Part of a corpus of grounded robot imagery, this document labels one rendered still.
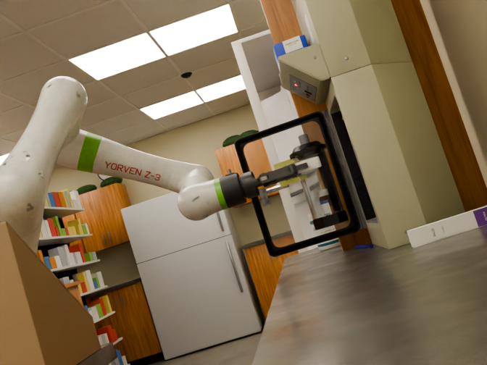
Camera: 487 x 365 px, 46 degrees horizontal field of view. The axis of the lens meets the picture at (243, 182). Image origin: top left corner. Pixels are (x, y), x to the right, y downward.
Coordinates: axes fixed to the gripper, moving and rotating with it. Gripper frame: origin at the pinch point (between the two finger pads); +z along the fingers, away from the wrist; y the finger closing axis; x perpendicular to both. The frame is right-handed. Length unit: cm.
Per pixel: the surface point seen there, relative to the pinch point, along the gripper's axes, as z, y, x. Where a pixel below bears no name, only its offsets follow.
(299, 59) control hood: 5.0, -14.1, -26.5
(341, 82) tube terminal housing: 13.5, -14.1, -17.3
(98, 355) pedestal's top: -59, -39, 29
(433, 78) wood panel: 47, 23, -17
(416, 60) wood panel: 44, 23, -24
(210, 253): -114, 474, 22
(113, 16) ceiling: -80, 178, -142
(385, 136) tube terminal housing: 19.9, -14.0, -0.2
